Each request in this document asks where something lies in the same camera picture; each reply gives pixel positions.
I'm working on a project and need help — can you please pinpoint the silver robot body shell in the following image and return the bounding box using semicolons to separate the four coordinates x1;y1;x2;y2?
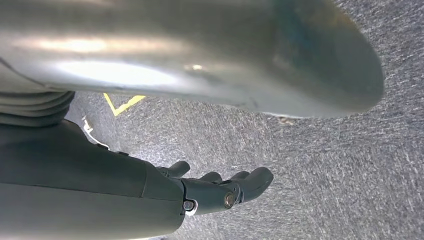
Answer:
0;0;385;119

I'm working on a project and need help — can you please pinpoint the thin white cord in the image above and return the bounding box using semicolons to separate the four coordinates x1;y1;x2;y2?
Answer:
81;115;111;151

